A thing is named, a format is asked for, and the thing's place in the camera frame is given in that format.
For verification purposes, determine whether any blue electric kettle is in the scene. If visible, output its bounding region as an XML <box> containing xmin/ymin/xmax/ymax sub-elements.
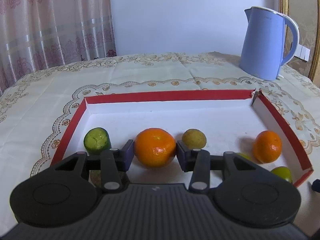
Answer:
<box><xmin>239</xmin><ymin>7</ymin><xmax>299</xmax><ymax>81</ymax></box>

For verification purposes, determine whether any green cucumber chunk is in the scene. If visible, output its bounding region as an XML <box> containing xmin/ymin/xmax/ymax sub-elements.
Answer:
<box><xmin>84</xmin><ymin>127</ymin><xmax>112</xmax><ymax>155</ymax></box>

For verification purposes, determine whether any gold padded headboard frame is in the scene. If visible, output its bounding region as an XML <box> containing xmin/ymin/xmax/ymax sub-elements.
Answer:
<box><xmin>278</xmin><ymin>0</ymin><xmax>319</xmax><ymax>86</ymax></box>

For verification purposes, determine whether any dark cucumber chunk notched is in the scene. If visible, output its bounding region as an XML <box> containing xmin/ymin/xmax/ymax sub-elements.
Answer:
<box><xmin>89</xmin><ymin>170</ymin><xmax>130</xmax><ymax>188</ymax></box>

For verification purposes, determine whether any embroidered cream tablecloth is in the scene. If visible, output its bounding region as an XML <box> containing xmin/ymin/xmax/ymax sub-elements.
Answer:
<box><xmin>1</xmin><ymin>52</ymin><xmax>319</xmax><ymax>235</ymax></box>

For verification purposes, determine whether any orange tangerine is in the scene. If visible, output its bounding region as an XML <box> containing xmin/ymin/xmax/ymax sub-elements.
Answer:
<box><xmin>252</xmin><ymin>131</ymin><xmax>282</xmax><ymax>164</ymax></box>
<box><xmin>134</xmin><ymin>128</ymin><xmax>176</xmax><ymax>168</ymax></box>

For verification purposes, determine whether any pink patterned curtain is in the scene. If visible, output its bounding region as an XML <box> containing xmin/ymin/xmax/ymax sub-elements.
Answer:
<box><xmin>1</xmin><ymin>0</ymin><xmax>116</xmax><ymax>91</ymax></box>

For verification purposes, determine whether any white wall switch panel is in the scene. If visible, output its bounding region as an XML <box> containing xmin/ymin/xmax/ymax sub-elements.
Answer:
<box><xmin>295</xmin><ymin>44</ymin><xmax>310</xmax><ymax>62</ymax></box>

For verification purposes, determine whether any red shallow cardboard tray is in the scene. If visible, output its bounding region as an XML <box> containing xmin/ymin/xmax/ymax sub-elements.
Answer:
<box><xmin>52</xmin><ymin>90</ymin><xmax>313</xmax><ymax>186</ymax></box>

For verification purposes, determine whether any green tomato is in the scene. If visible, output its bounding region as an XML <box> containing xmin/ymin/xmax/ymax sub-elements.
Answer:
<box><xmin>271</xmin><ymin>166</ymin><xmax>292</xmax><ymax>183</ymax></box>
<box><xmin>238</xmin><ymin>152</ymin><xmax>255</xmax><ymax>163</ymax></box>

